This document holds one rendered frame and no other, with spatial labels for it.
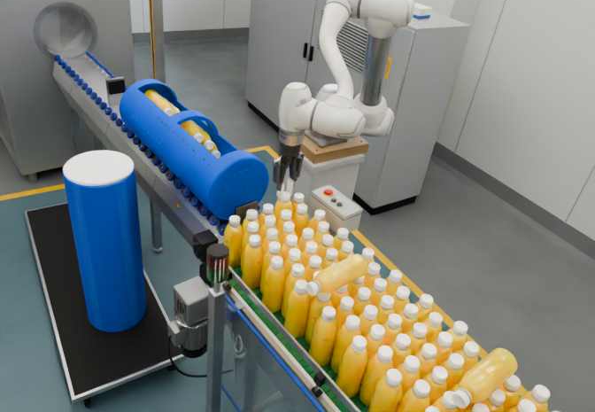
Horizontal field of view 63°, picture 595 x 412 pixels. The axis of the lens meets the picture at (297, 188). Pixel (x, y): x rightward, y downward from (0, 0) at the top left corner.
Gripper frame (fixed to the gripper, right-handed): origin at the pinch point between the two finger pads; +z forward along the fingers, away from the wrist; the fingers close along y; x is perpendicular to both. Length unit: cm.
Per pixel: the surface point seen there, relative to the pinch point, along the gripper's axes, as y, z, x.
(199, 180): 22.7, 3.2, -24.5
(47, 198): 45, 116, -208
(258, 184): 0.6, 7.5, -16.3
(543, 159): -270, 67, -11
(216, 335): 46, 24, 29
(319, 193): -16.6, 6.6, 1.9
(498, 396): 4, 5, 97
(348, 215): -17.2, 7.0, 18.6
